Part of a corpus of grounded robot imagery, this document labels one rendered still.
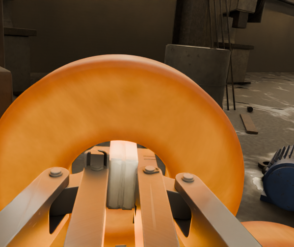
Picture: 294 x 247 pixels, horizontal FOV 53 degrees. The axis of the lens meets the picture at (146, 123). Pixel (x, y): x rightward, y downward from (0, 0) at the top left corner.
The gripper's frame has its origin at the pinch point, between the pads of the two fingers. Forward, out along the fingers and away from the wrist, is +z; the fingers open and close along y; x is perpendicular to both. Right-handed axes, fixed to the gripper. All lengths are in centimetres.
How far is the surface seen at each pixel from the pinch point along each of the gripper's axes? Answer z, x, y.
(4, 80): 16.4, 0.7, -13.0
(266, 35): 1140, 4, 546
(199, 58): 226, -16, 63
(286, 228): 0.4, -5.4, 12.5
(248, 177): 171, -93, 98
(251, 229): 0.1, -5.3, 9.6
